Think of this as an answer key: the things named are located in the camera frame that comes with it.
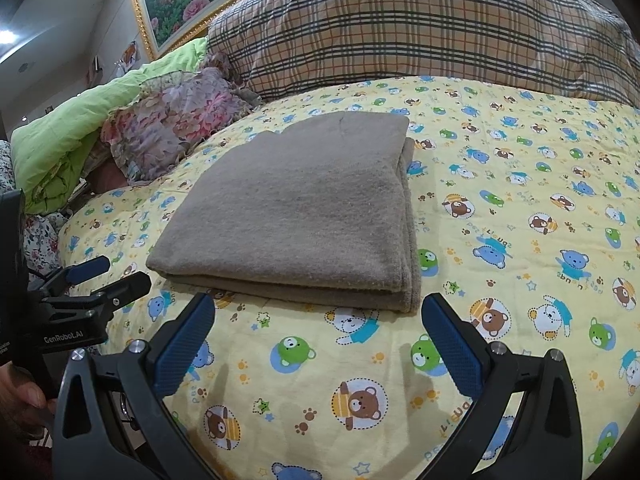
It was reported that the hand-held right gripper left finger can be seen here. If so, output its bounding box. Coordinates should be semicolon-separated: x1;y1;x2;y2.
50;292;218;480

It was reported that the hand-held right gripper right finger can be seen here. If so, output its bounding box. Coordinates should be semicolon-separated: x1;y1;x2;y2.
421;292;583;480

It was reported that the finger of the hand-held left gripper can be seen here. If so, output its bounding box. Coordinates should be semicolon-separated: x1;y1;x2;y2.
40;271;152;320
27;255;112;295

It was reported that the beige knit sweater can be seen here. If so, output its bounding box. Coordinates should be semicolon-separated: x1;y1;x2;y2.
146;111;422;315

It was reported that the person's left hand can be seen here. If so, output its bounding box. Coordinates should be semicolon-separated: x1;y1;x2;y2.
0;362;60;458

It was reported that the dark floral cloth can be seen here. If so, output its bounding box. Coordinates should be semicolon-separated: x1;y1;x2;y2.
0;139;69;283

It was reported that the green quilt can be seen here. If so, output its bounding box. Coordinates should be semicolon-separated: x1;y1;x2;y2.
11;37;211;216

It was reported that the floral ruffled pillow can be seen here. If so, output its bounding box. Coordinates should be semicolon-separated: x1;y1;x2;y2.
99;52;264;187

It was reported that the yellow bear print bedsheet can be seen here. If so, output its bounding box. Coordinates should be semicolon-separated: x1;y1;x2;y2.
57;75;640;480

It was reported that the plaid beige pillow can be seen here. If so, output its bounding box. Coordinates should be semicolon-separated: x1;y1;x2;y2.
206;0;640;104

